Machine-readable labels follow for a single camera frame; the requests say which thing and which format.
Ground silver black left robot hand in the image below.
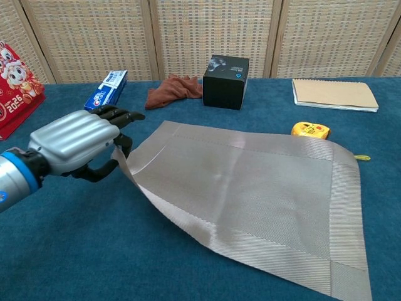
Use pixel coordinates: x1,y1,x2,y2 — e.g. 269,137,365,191
28,105,147,183

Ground grey woven placemat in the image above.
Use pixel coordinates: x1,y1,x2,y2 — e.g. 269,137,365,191
111,120,373,301

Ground blue white toothpaste box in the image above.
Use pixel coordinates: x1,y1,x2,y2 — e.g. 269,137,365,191
83,69,128,113

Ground red desk calendar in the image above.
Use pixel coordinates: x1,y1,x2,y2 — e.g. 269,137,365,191
0,40,46,141

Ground brown crumpled cloth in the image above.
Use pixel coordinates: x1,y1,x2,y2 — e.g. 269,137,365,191
144,74,204,110

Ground black cardboard box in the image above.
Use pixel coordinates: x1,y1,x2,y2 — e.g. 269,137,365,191
202,54,251,111

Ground woven bamboo folding screen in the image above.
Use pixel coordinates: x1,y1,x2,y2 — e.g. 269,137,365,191
0,0,401,85

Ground yellow tape measure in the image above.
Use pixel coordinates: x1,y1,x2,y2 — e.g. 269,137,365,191
290,121,372,162

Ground kraft spiral notebook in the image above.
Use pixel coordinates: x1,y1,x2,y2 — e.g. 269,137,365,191
291,78,380,113

